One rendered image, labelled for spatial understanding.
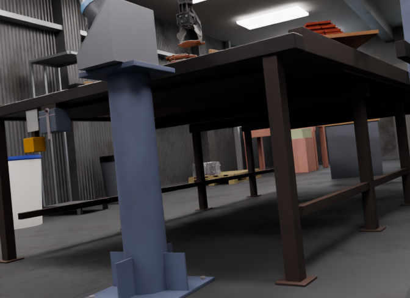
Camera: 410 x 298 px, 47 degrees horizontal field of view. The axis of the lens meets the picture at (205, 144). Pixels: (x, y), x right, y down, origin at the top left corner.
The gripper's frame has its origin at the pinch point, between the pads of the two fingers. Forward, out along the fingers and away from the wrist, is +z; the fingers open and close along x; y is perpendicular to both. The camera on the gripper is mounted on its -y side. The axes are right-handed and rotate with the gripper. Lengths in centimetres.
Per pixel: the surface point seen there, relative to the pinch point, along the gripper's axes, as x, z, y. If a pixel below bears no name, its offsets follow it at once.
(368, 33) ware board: 81, 4, -33
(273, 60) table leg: 50, 23, 42
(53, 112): -73, 26, 19
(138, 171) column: -1, 59, 61
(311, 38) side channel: 63, 15, 29
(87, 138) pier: -294, 18, -306
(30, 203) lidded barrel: -243, 85, -137
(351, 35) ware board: 73, 4, -30
